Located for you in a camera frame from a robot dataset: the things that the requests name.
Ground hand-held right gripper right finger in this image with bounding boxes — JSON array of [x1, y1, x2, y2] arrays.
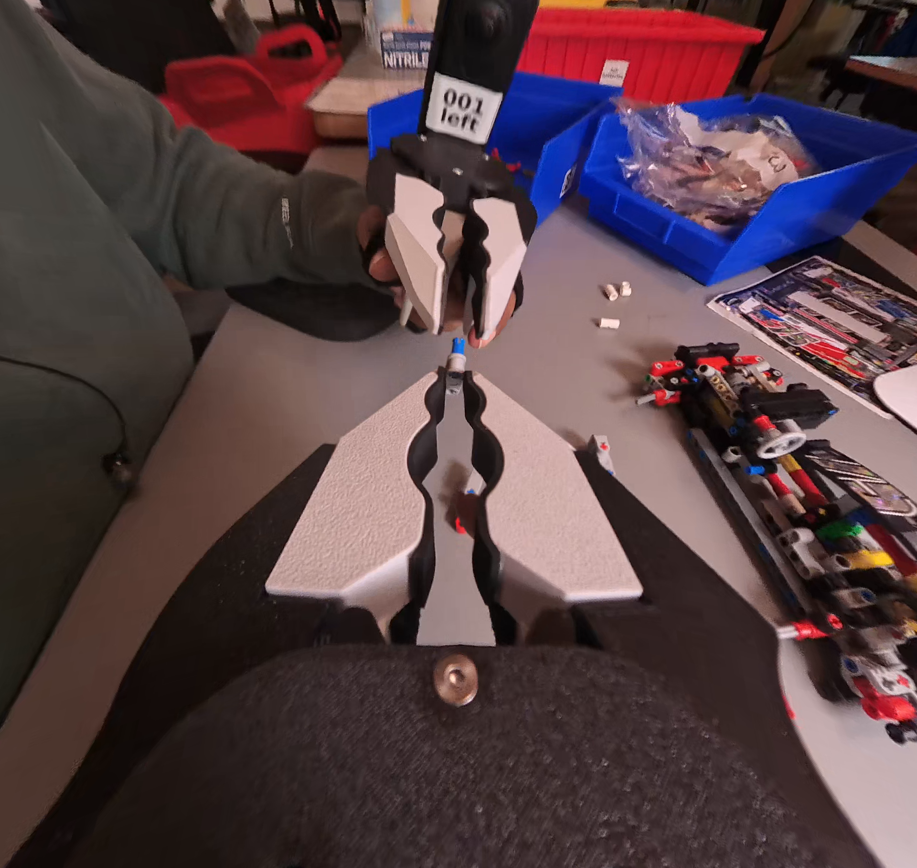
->
[[471, 368, 645, 644]]

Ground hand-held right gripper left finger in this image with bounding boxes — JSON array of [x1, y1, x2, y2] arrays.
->
[[264, 368, 439, 644]]

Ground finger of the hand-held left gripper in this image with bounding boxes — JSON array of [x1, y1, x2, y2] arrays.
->
[[460, 194, 533, 342], [384, 173, 452, 336]]

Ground grey lego liftarm blue pin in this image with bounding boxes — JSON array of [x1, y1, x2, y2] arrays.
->
[[443, 338, 471, 397]]

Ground person's left forearm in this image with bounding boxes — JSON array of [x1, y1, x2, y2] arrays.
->
[[143, 119, 373, 292]]

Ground grey lego assembly with pins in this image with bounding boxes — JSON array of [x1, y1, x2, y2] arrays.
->
[[455, 434, 617, 536]]

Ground partly built lego car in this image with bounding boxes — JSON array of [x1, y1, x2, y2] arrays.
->
[[636, 341, 917, 747]]

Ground lego instruction booklet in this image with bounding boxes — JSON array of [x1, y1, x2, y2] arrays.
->
[[707, 255, 917, 419]]

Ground person's left hand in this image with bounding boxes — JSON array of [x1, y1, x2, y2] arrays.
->
[[356, 205, 526, 351]]

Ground blue white glove box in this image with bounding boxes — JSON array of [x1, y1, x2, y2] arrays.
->
[[364, 0, 448, 72]]

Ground blue plastic bin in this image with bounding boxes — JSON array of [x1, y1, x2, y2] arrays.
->
[[367, 71, 626, 227]]

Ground blue bin with bags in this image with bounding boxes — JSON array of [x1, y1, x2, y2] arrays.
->
[[576, 92, 917, 287]]

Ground red plastic tote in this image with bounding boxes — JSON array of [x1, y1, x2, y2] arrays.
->
[[514, 4, 766, 106]]

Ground crumpled clear plastic bags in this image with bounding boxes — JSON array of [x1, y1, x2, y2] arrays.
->
[[615, 96, 823, 230]]

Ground red plastic container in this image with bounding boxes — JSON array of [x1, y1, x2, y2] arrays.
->
[[156, 24, 345, 158]]

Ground green hoodie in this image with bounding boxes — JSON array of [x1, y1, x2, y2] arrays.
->
[[0, 0, 198, 729]]

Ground black panel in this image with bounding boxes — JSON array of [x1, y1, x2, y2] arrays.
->
[[21, 0, 241, 95]]

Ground white stand base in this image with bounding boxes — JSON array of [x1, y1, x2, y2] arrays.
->
[[873, 365, 917, 432]]

